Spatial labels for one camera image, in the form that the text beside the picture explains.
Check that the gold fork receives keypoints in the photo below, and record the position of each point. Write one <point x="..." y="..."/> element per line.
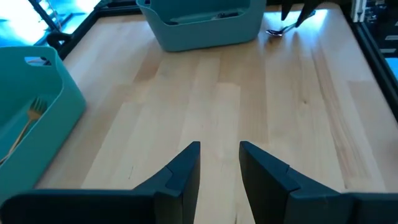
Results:
<point x="35" y="109"/>

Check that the iridescent rainbow spoon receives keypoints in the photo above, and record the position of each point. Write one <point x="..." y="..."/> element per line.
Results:
<point x="275" y="32"/>

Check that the green plastic bin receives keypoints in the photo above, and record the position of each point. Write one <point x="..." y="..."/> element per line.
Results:
<point x="46" y="140"/>

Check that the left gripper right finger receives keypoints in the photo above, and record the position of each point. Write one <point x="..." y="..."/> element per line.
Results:
<point x="270" y="193"/>

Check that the silver aluminium extrusion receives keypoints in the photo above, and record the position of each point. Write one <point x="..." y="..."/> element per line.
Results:
<point x="359" y="9"/>

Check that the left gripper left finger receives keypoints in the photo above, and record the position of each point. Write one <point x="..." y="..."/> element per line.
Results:
<point x="171" y="193"/>

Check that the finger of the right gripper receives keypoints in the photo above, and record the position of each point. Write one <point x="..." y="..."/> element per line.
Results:
<point x="287" y="7"/>
<point x="308" y="9"/>

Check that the black frame clamp knob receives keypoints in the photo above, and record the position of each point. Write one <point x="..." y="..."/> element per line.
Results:
<point x="57" y="37"/>

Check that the blue-grey plastic bin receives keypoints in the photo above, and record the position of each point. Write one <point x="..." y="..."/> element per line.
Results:
<point x="202" y="37"/>

